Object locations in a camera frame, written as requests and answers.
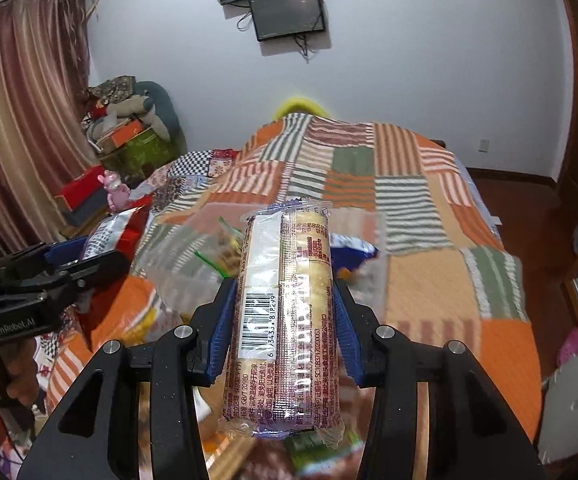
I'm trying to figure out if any pink cloth item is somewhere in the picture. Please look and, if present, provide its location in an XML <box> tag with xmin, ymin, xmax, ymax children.
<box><xmin>556</xmin><ymin>327</ymin><xmax>578</xmax><ymax>367</ymax></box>

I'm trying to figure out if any blue white snack packet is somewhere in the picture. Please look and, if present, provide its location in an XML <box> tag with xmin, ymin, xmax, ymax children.
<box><xmin>330</xmin><ymin>232</ymin><xmax>376</xmax><ymax>273</ymax></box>

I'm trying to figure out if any silver red snack bag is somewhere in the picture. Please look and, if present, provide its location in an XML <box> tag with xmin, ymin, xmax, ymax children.
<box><xmin>80</xmin><ymin>205</ymin><xmax>152</xmax><ymax>263</ymax></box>

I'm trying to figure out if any grey green plush toy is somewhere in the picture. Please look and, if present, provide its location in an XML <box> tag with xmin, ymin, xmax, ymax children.
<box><xmin>104</xmin><ymin>80</ymin><xmax>181</xmax><ymax>143</ymax></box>

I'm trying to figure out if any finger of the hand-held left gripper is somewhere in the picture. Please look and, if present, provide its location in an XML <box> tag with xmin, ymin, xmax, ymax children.
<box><xmin>0</xmin><ymin>238</ymin><xmax>90</xmax><ymax>286</ymax></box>
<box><xmin>0</xmin><ymin>250</ymin><xmax>131</xmax><ymax>306</ymax></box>

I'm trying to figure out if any pink toy figure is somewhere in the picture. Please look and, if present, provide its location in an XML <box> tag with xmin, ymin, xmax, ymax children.
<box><xmin>103</xmin><ymin>170</ymin><xmax>130</xmax><ymax>212</ymax></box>

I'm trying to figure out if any long cracker packet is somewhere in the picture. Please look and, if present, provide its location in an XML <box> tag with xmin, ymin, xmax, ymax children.
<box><xmin>217</xmin><ymin>197</ymin><xmax>346</xmax><ymax>442</ymax></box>

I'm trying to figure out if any dark flat box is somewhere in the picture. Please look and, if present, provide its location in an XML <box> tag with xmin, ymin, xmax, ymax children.
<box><xmin>61</xmin><ymin>195</ymin><xmax>114</xmax><ymax>227</ymax></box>

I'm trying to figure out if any checkered patchwork pillow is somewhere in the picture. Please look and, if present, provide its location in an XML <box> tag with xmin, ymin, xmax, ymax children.
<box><xmin>169</xmin><ymin>149</ymin><xmax>241</xmax><ymax>182</ymax></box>

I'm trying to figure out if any striped pink curtain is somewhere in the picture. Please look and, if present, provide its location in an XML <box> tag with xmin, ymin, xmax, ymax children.
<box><xmin>0</xmin><ymin>0</ymin><xmax>96</xmax><ymax>256</ymax></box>

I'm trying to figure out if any orange cardboard box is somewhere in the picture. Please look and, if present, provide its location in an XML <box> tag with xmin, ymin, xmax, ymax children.
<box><xmin>96</xmin><ymin>120</ymin><xmax>146</xmax><ymax>154</ymax></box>

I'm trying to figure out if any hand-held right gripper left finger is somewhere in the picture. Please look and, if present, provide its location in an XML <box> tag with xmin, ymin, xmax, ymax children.
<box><xmin>16</xmin><ymin>276</ymin><xmax>236</xmax><ymax>480</ymax></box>

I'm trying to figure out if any clear plastic container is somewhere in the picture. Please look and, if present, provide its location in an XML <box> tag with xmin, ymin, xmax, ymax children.
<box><xmin>136</xmin><ymin>207</ymin><xmax>387</xmax><ymax>323</ymax></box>

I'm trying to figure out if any yellow round object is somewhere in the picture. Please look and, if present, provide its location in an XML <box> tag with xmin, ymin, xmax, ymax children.
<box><xmin>274</xmin><ymin>96</ymin><xmax>331</xmax><ymax>120</ymax></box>

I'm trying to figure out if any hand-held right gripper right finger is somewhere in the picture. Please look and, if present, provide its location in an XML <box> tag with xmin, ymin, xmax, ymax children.
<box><xmin>333</xmin><ymin>279</ymin><xmax>546</xmax><ymax>480</ymax></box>

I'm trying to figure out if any red flat box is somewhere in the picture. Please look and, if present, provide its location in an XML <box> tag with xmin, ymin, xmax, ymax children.
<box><xmin>54</xmin><ymin>169</ymin><xmax>108</xmax><ymax>212</ymax></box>

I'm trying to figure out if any striped patchwork blanket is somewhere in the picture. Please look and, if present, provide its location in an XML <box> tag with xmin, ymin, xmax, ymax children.
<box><xmin>34</xmin><ymin>112</ymin><xmax>542</xmax><ymax>480</ymax></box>

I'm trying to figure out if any floral patterned bag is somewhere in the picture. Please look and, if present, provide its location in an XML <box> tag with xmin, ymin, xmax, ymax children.
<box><xmin>89</xmin><ymin>76</ymin><xmax>138</xmax><ymax>104</ymax></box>

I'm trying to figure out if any green cardboard box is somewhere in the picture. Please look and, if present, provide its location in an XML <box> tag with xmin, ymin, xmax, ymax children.
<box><xmin>101</xmin><ymin>127</ymin><xmax>178</xmax><ymax>177</ymax></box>

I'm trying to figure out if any black monitor cable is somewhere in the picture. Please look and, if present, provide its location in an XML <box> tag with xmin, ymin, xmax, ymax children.
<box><xmin>293</xmin><ymin>32</ymin><xmax>316</xmax><ymax>64</ymax></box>

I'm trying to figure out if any green snack packet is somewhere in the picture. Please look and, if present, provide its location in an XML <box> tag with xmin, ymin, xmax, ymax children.
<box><xmin>289</xmin><ymin>430</ymin><xmax>365</xmax><ymax>472</ymax></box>

